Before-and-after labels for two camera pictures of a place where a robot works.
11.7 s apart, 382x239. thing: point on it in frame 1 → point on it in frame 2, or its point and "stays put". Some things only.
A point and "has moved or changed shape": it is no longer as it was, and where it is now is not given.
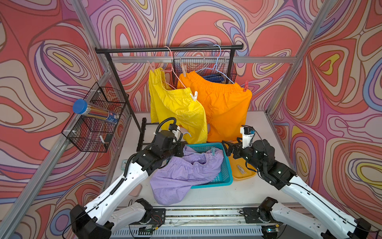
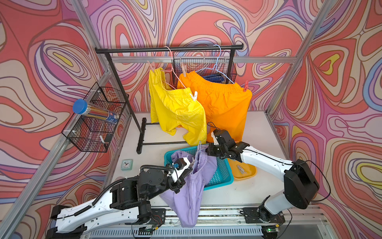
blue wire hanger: [215, 65] stays put
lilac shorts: [174, 177] has moved or changed shape
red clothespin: [246, 86] stays put
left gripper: [179, 145] → [179, 182]
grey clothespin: [242, 172] stays put
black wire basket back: [218, 64] stays put
